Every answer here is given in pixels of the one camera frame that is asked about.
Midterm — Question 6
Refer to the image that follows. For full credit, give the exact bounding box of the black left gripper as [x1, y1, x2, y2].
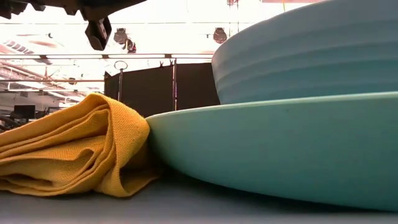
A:
[30, 0, 147, 22]

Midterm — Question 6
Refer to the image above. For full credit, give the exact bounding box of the black ceiling cable reel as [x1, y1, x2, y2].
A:
[212, 27, 228, 45]
[113, 27, 137, 54]

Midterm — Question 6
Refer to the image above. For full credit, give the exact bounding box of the dark computer monitor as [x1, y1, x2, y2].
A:
[12, 105, 36, 119]

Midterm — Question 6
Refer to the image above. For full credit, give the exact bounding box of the black partition screen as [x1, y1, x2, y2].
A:
[103, 62, 221, 119]

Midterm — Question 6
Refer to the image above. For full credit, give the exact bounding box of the yellow cloth napkin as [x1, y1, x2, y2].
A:
[0, 92, 161, 198]

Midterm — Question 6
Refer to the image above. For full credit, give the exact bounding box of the black ring-top stand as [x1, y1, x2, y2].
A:
[113, 60, 129, 102]

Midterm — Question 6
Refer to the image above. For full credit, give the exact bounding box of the teal green shallow plate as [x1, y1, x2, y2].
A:
[145, 91, 398, 213]

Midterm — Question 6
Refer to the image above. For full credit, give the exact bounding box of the blue ribbed bowl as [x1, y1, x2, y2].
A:
[211, 0, 398, 105]

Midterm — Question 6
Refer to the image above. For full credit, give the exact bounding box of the long overhead light bar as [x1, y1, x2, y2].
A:
[0, 53, 216, 60]

